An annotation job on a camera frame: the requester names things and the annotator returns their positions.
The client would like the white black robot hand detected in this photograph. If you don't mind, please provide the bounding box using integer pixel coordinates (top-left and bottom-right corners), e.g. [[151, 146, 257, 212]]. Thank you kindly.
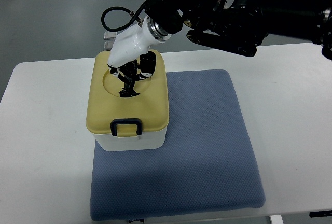
[[107, 16, 171, 92]]

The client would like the yellow box lid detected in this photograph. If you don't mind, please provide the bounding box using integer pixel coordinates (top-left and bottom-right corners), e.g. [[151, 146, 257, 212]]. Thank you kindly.
[[86, 51, 169, 134]]

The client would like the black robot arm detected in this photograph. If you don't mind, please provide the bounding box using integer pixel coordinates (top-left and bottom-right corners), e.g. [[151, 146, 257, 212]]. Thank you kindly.
[[144, 0, 331, 59]]

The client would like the white storage box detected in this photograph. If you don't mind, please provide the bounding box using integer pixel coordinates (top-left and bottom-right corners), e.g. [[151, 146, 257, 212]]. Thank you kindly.
[[93, 124, 167, 151]]

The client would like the lower metal floor plate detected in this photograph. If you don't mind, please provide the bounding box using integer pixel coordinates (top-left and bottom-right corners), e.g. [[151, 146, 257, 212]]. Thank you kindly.
[[104, 40, 115, 51]]

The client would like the metal floor plate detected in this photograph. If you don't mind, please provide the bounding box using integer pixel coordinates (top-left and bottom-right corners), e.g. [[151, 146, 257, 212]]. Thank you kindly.
[[104, 31, 117, 40], [104, 40, 115, 51]]

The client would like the upper metal floor plate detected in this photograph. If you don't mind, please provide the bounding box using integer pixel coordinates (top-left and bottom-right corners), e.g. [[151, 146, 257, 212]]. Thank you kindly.
[[104, 31, 117, 40]]

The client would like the blue textured mat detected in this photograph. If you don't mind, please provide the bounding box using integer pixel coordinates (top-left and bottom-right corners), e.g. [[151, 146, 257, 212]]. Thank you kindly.
[[90, 69, 266, 221]]

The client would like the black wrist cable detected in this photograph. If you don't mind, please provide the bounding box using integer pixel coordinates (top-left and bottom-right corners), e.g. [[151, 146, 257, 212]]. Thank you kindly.
[[101, 0, 151, 32]]

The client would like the black bracket under table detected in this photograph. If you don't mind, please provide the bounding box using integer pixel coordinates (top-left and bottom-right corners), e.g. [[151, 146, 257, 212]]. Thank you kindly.
[[309, 210, 332, 218]]

